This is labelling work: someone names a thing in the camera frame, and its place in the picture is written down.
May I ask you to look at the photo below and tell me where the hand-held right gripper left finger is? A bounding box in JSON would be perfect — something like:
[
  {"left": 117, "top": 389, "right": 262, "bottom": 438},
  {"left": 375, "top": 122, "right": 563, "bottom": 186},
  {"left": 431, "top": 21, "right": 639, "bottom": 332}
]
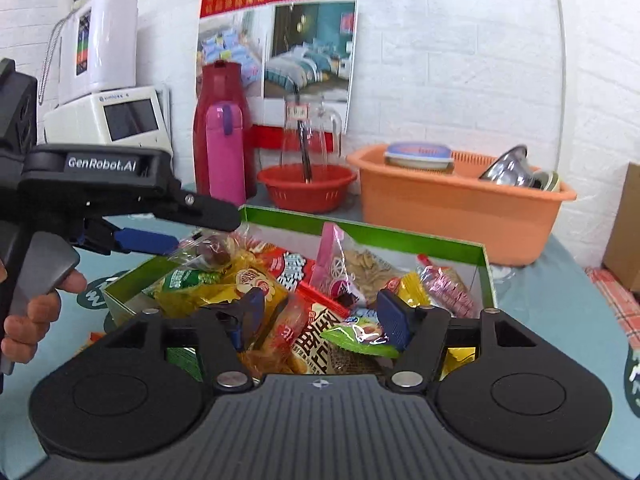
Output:
[{"left": 97, "top": 287, "right": 268, "bottom": 393}]

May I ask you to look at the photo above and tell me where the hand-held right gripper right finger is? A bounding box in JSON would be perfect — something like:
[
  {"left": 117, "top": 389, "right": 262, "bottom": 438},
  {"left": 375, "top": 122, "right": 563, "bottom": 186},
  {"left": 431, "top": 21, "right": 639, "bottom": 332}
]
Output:
[{"left": 375, "top": 287, "right": 543, "bottom": 393}]

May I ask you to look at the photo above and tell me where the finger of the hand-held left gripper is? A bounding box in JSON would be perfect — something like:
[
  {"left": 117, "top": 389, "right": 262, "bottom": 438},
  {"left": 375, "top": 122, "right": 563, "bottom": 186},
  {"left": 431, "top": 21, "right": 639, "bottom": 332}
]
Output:
[
  {"left": 155, "top": 180, "right": 243, "bottom": 233},
  {"left": 75, "top": 217, "right": 181, "bottom": 256}
]

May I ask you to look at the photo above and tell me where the green snack packet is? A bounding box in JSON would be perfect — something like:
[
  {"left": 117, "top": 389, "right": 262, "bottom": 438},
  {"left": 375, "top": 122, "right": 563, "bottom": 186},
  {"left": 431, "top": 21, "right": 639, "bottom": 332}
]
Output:
[{"left": 320, "top": 310, "right": 401, "bottom": 358}]

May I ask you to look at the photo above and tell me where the green cardboard box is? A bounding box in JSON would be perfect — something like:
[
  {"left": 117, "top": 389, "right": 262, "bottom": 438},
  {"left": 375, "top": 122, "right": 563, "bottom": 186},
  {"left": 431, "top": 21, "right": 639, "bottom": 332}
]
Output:
[{"left": 102, "top": 204, "right": 498, "bottom": 376}]

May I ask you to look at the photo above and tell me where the person's left hand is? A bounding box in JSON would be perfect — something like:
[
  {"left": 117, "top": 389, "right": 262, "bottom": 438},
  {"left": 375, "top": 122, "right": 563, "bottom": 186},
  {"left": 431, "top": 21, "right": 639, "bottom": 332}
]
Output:
[{"left": 0, "top": 260, "right": 88, "bottom": 363}]

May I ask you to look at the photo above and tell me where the white appliance with screen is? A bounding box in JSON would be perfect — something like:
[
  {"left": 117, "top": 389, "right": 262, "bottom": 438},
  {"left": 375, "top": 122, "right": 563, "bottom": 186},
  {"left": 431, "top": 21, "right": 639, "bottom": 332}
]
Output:
[{"left": 42, "top": 85, "right": 173, "bottom": 161}]

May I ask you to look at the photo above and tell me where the pink bottle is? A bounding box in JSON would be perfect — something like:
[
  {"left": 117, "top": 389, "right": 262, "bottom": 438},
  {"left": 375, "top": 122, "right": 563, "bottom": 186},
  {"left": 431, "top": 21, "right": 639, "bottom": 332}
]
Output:
[{"left": 205, "top": 101, "right": 253, "bottom": 207}]

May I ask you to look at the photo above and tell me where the pile of snack packets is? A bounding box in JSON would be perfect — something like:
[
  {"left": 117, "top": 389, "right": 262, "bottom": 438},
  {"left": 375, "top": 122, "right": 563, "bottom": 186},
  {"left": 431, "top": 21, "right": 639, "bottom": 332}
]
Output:
[{"left": 150, "top": 222, "right": 483, "bottom": 376}]

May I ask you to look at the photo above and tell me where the red plastic basin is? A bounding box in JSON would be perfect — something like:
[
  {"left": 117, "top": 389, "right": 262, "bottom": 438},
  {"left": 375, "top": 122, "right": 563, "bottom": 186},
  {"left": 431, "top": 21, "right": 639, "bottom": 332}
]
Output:
[{"left": 257, "top": 162, "right": 358, "bottom": 213}]

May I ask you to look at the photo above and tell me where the orange snack packet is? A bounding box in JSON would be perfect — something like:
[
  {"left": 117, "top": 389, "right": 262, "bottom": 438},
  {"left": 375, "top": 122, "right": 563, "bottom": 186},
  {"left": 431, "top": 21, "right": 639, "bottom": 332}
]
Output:
[{"left": 75, "top": 330, "right": 108, "bottom": 356}]

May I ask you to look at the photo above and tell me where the orange plastic basin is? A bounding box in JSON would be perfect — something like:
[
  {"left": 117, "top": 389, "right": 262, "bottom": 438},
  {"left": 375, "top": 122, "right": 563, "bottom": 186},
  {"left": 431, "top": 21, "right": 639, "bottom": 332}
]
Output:
[{"left": 346, "top": 144, "right": 578, "bottom": 267}]

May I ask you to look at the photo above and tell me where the white water purifier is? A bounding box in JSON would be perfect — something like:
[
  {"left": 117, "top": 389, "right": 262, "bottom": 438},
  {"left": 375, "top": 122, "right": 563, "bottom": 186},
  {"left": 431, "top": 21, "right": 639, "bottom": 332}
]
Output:
[{"left": 57, "top": 0, "right": 138, "bottom": 106}]

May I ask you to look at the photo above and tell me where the dark red thermos jug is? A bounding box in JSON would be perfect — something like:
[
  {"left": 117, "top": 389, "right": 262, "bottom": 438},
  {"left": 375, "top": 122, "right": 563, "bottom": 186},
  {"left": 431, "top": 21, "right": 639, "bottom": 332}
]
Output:
[{"left": 192, "top": 60, "right": 258, "bottom": 201}]

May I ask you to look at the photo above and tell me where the glass pitcher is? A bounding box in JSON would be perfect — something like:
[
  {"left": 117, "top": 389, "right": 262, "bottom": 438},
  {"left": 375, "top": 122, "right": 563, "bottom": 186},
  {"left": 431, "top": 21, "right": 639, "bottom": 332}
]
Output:
[{"left": 280, "top": 95, "right": 346, "bottom": 183}]

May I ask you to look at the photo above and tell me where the teal printed tablecloth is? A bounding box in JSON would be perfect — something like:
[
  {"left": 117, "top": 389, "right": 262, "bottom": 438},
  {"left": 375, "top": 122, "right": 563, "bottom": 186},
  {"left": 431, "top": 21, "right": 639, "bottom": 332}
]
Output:
[{"left": 0, "top": 200, "right": 640, "bottom": 480}]

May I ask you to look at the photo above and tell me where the round tin with blue lid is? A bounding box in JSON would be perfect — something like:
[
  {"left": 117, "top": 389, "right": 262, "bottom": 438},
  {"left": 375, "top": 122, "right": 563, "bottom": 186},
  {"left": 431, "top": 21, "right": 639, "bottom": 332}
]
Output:
[{"left": 384, "top": 142, "right": 456, "bottom": 176}]

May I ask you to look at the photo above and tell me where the metal bowl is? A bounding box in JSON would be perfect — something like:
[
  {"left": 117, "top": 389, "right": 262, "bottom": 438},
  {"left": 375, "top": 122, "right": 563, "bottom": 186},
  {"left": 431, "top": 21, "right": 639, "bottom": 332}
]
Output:
[{"left": 479, "top": 144, "right": 543, "bottom": 191}]

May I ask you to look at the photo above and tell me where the white ceramic bowl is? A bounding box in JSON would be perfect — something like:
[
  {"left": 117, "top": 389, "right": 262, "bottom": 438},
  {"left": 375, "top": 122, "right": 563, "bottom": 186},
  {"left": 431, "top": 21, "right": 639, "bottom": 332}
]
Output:
[{"left": 532, "top": 170, "right": 561, "bottom": 193}]

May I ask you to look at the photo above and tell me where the red checked cloth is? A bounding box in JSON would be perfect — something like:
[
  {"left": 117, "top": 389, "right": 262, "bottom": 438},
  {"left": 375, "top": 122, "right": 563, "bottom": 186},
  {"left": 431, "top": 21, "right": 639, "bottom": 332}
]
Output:
[{"left": 585, "top": 266, "right": 640, "bottom": 341}]

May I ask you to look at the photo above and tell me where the large cardboard box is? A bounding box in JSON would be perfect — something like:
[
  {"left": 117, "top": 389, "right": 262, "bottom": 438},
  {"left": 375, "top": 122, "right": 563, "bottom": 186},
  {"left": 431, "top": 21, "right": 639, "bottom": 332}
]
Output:
[{"left": 602, "top": 162, "right": 640, "bottom": 293}]

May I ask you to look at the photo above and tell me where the grey corrugated hose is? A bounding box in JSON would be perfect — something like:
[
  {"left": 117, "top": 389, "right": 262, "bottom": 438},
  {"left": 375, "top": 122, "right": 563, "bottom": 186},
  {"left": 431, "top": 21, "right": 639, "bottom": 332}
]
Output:
[{"left": 37, "top": 17, "right": 68, "bottom": 106}]

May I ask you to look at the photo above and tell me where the wall calendar poster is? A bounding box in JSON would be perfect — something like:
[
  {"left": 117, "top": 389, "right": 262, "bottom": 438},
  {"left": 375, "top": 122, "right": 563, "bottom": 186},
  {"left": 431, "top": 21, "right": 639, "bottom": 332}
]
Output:
[{"left": 195, "top": 0, "right": 360, "bottom": 153}]

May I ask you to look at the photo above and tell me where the thin grey cable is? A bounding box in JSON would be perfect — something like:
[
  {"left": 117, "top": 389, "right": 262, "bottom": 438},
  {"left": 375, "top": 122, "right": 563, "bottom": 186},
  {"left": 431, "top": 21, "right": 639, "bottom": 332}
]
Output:
[{"left": 550, "top": 0, "right": 568, "bottom": 181}]

